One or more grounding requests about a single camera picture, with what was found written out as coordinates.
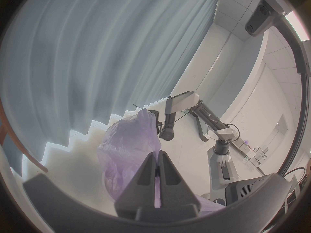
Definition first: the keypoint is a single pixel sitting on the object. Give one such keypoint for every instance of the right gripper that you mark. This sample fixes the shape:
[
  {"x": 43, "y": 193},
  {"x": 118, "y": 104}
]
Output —
[{"x": 157, "y": 130}]

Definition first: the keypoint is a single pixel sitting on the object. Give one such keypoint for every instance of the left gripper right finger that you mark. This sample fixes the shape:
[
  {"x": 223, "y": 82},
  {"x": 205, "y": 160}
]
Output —
[{"x": 179, "y": 190}]

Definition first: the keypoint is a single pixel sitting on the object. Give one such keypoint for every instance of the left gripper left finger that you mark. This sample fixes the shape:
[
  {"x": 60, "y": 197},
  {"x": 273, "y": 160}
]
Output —
[{"x": 136, "y": 190}]

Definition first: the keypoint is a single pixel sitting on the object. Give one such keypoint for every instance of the purple plastic bag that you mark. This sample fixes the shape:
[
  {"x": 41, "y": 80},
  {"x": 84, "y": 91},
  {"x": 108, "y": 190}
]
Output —
[{"x": 126, "y": 144}]

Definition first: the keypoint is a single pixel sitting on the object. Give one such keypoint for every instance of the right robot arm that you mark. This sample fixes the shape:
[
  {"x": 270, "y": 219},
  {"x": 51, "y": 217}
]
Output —
[{"x": 182, "y": 103}]

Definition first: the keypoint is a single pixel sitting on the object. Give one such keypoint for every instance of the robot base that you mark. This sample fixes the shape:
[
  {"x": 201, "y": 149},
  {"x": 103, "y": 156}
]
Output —
[{"x": 218, "y": 169}]

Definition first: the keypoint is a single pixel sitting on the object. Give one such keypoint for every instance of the pale blue curtain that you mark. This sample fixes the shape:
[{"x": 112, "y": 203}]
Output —
[{"x": 97, "y": 57}]

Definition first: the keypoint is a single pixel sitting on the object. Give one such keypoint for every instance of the cream cushioned wooden chair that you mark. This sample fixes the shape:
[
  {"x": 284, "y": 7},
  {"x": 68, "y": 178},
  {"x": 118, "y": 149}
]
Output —
[{"x": 3, "y": 135}]

